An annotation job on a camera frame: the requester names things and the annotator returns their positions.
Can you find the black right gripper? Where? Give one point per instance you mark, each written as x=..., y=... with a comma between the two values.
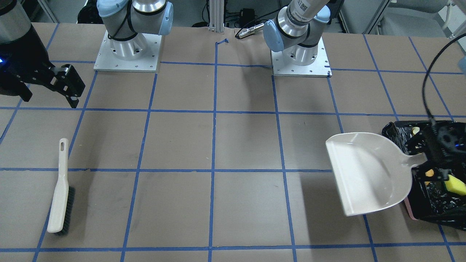
x=26, y=54

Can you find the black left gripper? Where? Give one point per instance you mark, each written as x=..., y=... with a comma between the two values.
x=416, y=142

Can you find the yellow sponge piece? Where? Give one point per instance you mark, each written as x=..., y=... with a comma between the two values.
x=455, y=185

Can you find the beige plastic dustpan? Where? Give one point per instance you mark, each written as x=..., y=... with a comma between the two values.
x=371, y=172

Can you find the beige hand brush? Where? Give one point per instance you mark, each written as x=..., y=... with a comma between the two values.
x=63, y=197

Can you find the yellow potato-like bread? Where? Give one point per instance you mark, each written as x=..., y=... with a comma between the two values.
x=429, y=173

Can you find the twisted croissant bread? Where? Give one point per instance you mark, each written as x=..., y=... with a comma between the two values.
x=415, y=130

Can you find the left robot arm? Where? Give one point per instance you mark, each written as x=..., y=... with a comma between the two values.
x=300, y=25

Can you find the pink bin with black bag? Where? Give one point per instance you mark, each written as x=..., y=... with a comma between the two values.
x=429, y=201

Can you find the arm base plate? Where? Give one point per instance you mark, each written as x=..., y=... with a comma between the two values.
x=140, y=54
x=298, y=61

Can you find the aluminium frame post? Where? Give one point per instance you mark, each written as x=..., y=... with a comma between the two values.
x=216, y=16

